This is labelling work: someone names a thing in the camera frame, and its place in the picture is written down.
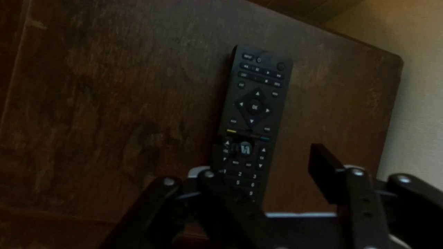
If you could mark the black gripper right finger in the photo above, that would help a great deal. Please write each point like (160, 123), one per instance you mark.
(369, 211)

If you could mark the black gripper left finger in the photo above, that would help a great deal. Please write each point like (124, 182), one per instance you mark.
(208, 211)

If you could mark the black remote control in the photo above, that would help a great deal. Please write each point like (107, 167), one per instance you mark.
(254, 114)

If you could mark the dark wooden box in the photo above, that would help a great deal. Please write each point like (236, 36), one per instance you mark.
(115, 114)

